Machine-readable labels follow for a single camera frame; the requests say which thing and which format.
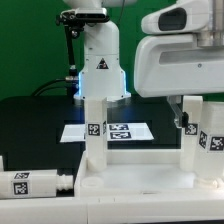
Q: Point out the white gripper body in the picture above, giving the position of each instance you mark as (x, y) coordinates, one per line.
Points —
(171, 65)

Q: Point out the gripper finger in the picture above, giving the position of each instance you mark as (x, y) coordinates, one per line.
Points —
(181, 118)

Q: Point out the white desk top tray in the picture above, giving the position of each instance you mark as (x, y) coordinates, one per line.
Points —
(131, 173)

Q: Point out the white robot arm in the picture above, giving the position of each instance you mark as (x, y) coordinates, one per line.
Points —
(102, 75)

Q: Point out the white marker sheet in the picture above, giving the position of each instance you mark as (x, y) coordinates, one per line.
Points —
(115, 132)

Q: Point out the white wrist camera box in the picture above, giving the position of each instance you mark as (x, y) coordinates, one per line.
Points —
(182, 17)

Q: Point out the black camera on stand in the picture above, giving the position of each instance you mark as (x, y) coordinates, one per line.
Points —
(74, 21)

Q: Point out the white L-shaped obstacle wall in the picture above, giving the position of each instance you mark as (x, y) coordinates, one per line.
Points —
(66, 208)

